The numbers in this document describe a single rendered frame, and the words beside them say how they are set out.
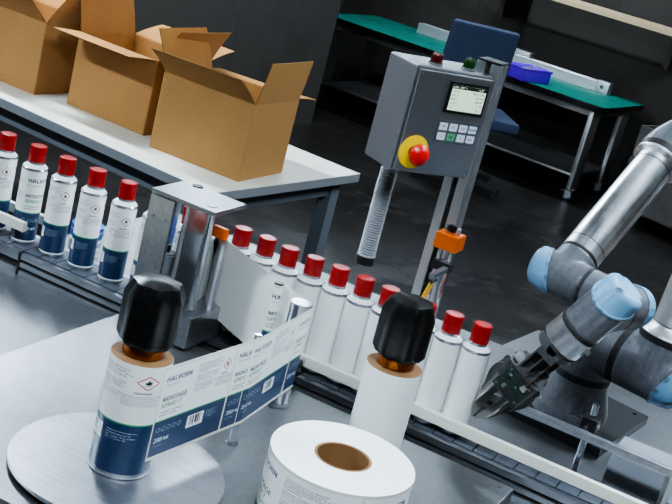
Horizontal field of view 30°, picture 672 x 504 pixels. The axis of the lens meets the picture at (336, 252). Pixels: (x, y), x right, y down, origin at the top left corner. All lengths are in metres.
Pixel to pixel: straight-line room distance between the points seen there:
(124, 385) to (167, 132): 2.25
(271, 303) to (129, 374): 0.49
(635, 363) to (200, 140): 1.85
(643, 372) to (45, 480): 1.16
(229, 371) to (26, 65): 2.59
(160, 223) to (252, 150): 1.58
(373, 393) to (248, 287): 0.43
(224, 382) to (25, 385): 0.34
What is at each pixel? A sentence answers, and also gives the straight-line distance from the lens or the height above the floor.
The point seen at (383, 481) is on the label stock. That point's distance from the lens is 1.67.
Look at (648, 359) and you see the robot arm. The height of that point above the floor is 1.04.
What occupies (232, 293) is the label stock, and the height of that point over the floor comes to 0.98.
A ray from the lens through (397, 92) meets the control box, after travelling 2.18.
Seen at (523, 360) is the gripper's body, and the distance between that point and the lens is 2.09.
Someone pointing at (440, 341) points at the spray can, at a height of 1.04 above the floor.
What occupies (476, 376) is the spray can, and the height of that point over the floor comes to 1.00.
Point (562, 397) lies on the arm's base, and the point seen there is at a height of 0.90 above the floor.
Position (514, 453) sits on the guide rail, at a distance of 2.17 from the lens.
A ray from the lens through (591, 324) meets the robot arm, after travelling 2.05.
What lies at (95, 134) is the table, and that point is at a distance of 3.97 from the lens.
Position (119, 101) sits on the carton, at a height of 0.86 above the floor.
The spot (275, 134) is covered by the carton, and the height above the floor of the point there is 0.92.
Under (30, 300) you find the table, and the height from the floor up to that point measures 0.83.
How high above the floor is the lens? 1.77
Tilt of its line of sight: 17 degrees down
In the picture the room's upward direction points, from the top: 15 degrees clockwise
